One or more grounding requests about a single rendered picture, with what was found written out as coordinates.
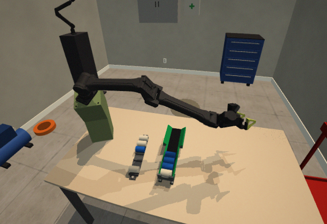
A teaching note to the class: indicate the blue plastic bar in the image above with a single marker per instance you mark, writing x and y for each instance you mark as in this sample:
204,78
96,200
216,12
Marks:
170,154
140,149
169,160
167,166

